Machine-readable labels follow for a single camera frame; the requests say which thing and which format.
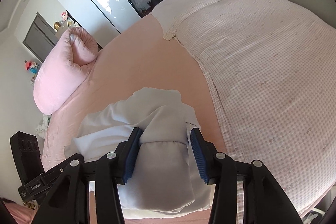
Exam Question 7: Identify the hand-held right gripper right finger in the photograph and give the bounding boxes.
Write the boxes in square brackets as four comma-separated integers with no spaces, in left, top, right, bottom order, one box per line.
[189,128,297,224]

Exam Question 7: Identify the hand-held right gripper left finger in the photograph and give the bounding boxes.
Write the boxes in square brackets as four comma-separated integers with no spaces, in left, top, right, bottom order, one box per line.
[31,127,143,224]

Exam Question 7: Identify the white dress with navy trim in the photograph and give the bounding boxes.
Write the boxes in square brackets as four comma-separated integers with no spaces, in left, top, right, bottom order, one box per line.
[64,87,213,219]

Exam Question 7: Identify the pile of white clothes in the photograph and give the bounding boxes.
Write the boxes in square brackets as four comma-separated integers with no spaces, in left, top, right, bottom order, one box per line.
[35,114,51,138]

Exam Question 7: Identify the pink bed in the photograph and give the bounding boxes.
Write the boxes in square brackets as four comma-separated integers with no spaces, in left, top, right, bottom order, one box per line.
[42,14,229,224]

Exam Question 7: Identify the pink checkered pillow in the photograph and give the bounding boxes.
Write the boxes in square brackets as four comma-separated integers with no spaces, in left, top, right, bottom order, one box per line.
[173,0,336,219]

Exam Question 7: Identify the red and blue plush toy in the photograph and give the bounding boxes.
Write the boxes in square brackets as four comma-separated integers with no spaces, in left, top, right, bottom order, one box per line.
[24,60,40,74]

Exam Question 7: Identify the pink rolled duvet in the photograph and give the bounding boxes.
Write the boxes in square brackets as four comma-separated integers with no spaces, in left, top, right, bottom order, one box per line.
[33,27,99,114]

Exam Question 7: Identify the grey door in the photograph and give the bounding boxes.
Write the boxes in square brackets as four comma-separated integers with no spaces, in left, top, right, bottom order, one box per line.
[22,12,58,63]

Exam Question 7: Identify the pink patterned quilt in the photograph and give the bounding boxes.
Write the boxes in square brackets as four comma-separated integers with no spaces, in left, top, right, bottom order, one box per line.
[150,0,239,41]

